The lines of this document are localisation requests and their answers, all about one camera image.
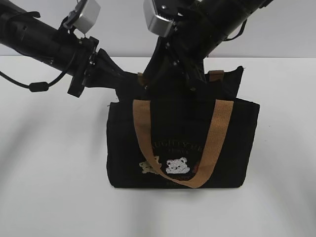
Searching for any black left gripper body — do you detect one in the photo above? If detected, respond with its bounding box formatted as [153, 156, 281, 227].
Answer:
[67, 37, 138, 97]

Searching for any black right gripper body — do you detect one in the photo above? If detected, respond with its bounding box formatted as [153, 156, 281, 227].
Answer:
[143, 37, 205, 91]

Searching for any black canvas tote bag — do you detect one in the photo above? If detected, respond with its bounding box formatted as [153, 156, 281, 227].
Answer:
[106, 66, 260, 189]

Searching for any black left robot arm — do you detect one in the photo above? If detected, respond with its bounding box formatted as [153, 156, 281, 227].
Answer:
[0, 0, 143, 99]

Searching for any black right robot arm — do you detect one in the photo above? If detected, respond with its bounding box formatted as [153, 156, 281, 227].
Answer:
[143, 0, 270, 90]

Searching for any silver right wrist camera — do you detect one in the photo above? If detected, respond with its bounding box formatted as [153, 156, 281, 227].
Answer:
[143, 0, 185, 38]

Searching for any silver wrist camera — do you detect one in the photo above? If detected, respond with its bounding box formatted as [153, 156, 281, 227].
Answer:
[62, 0, 101, 34]
[143, 0, 185, 38]

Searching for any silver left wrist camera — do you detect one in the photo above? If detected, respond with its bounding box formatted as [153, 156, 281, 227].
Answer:
[62, 0, 101, 34]

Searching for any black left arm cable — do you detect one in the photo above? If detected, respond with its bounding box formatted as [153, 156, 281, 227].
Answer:
[0, 49, 87, 93]

